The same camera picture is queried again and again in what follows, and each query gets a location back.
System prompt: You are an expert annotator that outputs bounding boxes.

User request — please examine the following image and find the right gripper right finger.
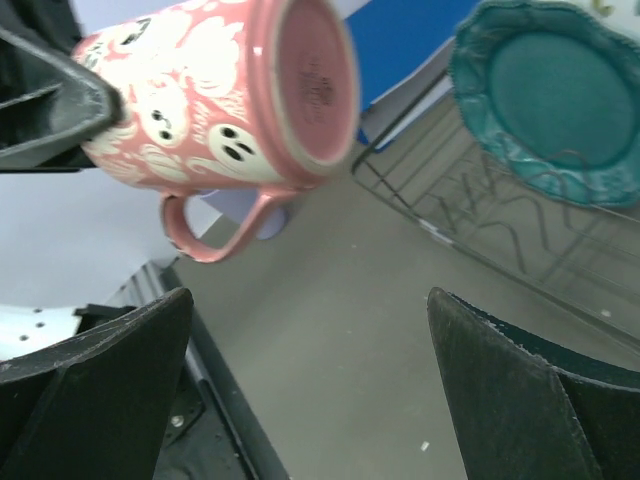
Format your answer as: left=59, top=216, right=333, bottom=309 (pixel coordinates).
left=427, top=288, right=639, bottom=479

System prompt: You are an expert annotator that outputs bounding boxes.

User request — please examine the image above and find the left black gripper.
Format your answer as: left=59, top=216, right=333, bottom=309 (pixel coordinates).
left=1, top=0, right=123, bottom=173

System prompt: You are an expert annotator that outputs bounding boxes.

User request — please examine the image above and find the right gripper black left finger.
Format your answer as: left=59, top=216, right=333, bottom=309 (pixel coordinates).
left=1, top=288, right=193, bottom=479

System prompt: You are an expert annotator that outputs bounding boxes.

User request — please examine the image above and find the pink patterned mug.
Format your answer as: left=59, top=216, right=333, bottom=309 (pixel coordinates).
left=72, top=1, right=361, bottom=263

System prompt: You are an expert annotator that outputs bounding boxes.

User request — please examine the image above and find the lilac plastic cup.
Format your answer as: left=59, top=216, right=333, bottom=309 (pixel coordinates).
left=199, top=187, right=296, bottom=242

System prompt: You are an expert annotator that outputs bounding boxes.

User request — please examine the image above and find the teal scalloped plate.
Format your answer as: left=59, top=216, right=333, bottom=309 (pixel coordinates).
left=449, top=1, right=639, bottom=207

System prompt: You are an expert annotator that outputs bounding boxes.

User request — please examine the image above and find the blue binder lying flat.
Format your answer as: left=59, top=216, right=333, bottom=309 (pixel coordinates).
left=346, top=0, right=477, bottom=150

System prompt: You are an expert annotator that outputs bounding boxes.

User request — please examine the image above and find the white plate with red fruit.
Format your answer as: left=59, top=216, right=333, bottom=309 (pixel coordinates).
left=571, top=0, right=640, bottom=42

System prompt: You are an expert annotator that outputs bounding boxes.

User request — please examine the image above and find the black wire dish rack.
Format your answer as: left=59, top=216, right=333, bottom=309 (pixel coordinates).
left=351, top=67, right=639, bottom=347

